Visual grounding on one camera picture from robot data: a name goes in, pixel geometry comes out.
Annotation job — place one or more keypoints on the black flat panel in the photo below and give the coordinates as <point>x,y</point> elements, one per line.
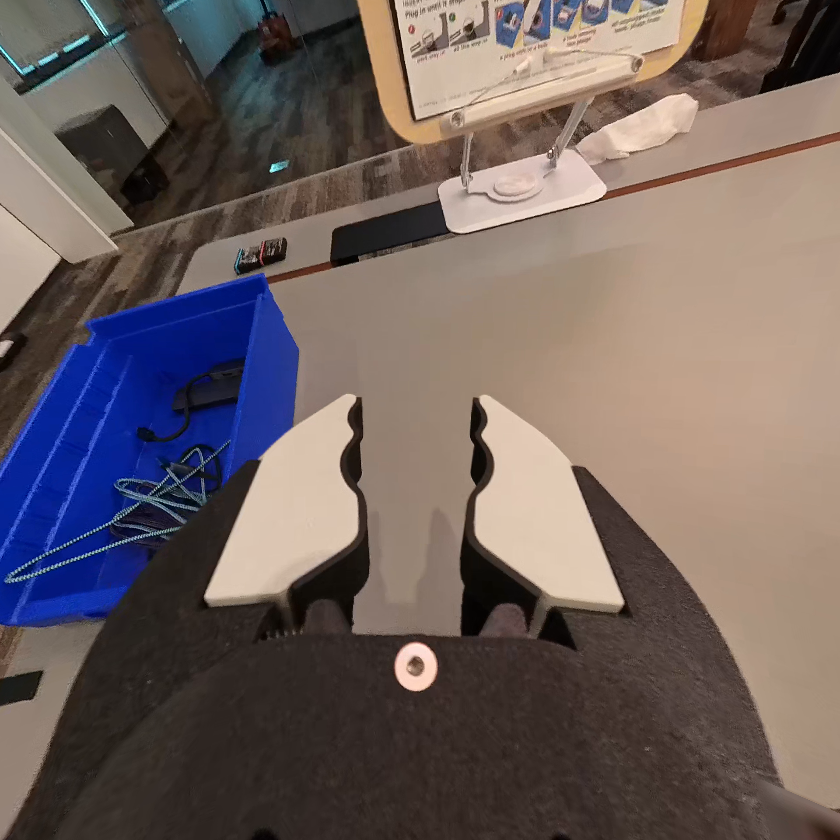
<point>380,233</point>

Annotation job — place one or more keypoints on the wooden document stand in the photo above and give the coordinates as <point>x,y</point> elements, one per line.
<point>525,203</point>

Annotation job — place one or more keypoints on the wooden post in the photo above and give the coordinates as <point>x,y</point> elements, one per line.
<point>722,26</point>

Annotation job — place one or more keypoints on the small black device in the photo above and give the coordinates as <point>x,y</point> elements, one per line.
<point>12,344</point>

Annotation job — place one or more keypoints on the grey usb hub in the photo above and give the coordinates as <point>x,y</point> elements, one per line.
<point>210,390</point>

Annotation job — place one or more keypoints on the crumpled white paper towel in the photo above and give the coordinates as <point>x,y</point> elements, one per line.
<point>643,128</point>

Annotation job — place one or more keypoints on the blue striped black battery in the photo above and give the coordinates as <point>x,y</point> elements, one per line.
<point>249,260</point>

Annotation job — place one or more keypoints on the printed instruction sheet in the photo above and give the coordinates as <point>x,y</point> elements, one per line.
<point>433,85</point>

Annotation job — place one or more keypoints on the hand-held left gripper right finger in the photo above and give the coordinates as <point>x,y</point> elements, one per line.
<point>544,525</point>

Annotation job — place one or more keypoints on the blue plastic bin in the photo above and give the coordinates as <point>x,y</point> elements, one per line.
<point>262,341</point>

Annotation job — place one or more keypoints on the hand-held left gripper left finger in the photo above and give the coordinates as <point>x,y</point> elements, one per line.
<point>289,518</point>

